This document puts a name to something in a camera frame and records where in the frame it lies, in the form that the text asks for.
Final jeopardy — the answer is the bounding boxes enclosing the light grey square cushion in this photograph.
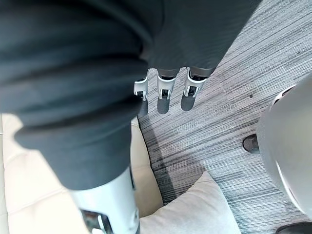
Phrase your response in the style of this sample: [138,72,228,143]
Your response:
[140,170,242,234]

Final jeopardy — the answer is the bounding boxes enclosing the dark robot foot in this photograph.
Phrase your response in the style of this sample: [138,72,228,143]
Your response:
[243,133,261,154]

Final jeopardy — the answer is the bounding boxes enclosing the cream leather sofa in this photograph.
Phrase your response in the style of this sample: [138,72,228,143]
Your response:
[0,113,164,234]

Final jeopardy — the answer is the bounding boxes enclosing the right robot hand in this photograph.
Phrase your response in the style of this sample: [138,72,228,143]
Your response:
[0,0,263,234]

